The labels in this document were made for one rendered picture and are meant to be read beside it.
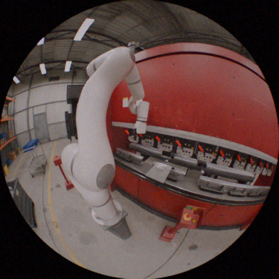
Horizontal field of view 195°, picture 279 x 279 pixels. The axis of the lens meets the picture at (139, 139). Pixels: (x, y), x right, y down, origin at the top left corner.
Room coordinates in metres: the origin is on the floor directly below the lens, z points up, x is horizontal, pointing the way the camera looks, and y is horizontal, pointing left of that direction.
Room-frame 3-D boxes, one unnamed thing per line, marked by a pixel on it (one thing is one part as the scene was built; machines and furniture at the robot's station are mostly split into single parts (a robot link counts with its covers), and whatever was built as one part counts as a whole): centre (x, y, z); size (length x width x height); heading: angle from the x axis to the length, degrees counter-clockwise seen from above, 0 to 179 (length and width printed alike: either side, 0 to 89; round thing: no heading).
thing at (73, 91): (1.04, 1.03, 1.53); 0.51 x 0.25 x 0.85; 48
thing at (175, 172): (0.71, -0.34, 0.92); 0.39 x 0.06 x 0.10; 55
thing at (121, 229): (0.19, 0.18, 0.50); 0.18 x 0.18 x 1.00; 50
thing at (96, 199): (0.20, 0.21, 1.30); 0.19 x 0.12 x 0.24; 68
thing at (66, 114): (0.95, 1.05, 1.42); 0.45 x 0.12 x 0.36; 48
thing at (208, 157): (0.52, -0.60, 1.26); 0.15 x 0.09 x 0.17; 55
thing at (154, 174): (0.61, -0.21, 1.00); 0.26 x 0.18 x 0.01; 145
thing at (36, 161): (0.88, 3.44, 0.47); 0.90 x 0.66 x 0.95; 50
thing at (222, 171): (0.76, -0.80, 0.93); 2.30 x 0.14 x 0.10; 55
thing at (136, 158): (1.05, 0.16, 0.92); 0.50 x 0.06 x 0.10; 55
